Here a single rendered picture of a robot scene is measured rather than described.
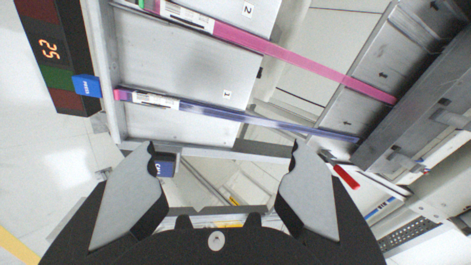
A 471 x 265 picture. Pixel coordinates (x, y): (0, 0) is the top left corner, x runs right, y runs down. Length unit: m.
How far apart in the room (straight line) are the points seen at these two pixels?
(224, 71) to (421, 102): 0.40
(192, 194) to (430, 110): 0.62
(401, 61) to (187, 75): 0.40
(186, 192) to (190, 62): 0.41
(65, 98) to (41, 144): 0.82
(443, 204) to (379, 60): 0.45
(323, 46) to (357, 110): 1.74
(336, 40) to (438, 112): 1.71
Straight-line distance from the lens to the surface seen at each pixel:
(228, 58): 0.21
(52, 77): 0.31
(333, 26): 2.14
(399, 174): 0.58
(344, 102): 0.35
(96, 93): 0.26
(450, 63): 0.46
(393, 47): 0.39
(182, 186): 0.52
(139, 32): 0.23
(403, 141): 0.47
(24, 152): 1.14
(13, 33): 0.96
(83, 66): 0.30
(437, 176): 0.68
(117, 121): 0.25
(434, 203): 0.67
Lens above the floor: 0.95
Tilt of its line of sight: 25 degrees down
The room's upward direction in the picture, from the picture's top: 122 degrees clockwise
